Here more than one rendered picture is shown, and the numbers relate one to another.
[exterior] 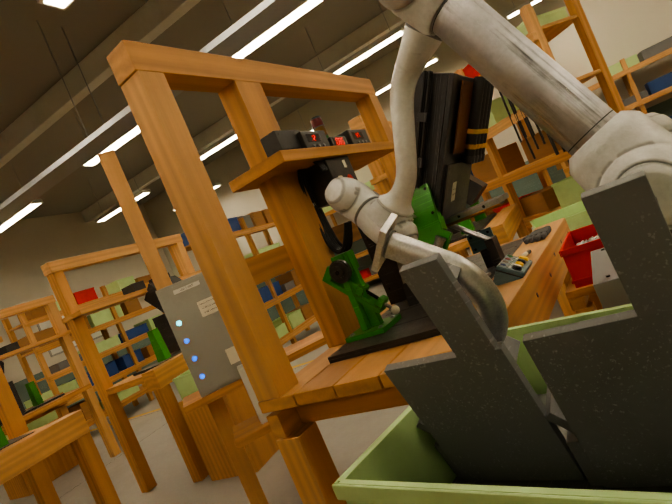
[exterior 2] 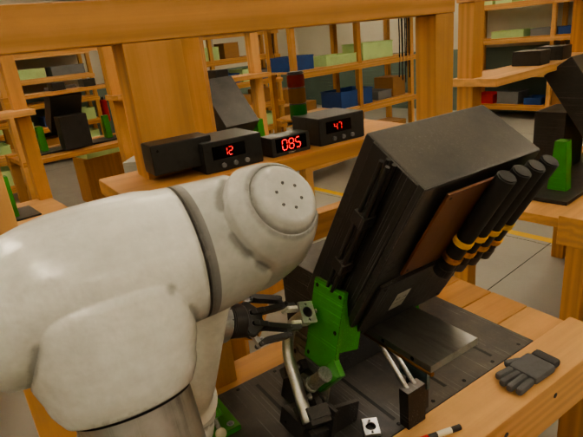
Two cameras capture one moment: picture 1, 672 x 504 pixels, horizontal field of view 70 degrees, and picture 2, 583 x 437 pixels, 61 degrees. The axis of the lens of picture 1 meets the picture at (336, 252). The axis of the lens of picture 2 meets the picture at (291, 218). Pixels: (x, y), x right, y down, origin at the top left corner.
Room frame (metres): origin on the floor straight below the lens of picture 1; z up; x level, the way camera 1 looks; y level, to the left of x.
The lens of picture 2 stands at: (0.70, -0.70, 1.83)
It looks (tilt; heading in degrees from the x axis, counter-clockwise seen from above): 20 degrees down; 24
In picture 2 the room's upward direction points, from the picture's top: 6 degrees counter-clockwise
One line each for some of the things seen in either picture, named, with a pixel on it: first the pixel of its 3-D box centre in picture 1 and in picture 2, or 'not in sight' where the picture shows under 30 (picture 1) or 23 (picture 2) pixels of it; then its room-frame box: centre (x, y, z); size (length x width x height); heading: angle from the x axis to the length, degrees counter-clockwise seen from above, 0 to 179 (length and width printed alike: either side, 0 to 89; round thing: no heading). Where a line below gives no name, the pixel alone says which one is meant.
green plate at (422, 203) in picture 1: (425, 216); (335, 320); (1.69, -0.34, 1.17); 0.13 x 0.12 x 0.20; 146
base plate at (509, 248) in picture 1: (447, 287); (349, 388); (1.78, -0.33, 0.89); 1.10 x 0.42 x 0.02; 146
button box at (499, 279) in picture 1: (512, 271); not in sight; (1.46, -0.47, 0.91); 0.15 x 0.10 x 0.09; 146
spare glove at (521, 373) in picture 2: (536, 235); (524, 369); (1.96, -0.78, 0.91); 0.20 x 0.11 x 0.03; 145
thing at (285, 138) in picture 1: (284, 143); (178, 153); (1.66, 0.02, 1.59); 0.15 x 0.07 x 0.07; 146
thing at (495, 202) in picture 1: (454, 219); (392, 322); (1.80, -0.46, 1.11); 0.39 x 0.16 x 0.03; 56
